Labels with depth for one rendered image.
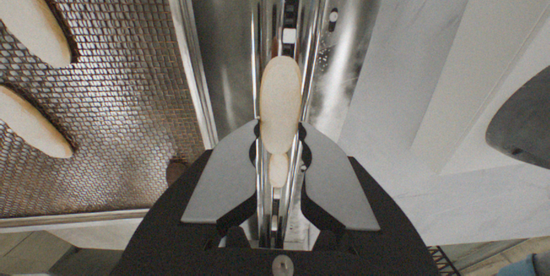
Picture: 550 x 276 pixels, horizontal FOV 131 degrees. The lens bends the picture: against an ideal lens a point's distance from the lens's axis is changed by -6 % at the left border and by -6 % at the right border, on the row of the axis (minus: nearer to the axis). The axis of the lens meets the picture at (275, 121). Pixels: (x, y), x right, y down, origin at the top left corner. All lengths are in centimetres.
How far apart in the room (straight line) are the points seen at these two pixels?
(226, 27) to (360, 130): 27
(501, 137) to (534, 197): 53
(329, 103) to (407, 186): 34
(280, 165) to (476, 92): 28
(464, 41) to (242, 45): 29
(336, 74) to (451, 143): 21
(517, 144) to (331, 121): 21
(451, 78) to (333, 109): 18
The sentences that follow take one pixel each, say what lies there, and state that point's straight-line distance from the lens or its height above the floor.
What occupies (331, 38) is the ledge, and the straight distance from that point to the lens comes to 19.
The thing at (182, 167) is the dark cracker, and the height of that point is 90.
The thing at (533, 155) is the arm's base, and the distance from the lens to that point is 35.
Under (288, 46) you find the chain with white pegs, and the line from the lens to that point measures 20.
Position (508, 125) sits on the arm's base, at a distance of 31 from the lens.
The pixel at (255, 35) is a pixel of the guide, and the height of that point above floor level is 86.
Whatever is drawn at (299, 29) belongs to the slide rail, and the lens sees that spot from 19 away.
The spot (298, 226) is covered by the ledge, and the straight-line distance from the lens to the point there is 46.
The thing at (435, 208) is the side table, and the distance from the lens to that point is 65.
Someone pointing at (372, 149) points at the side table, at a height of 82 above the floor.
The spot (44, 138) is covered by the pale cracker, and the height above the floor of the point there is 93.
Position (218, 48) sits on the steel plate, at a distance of 24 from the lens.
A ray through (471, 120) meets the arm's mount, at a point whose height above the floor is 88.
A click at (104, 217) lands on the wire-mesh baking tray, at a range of 42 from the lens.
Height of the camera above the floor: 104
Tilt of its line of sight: 60 degrees down
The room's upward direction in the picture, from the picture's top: 177 degrees counter-clockwise
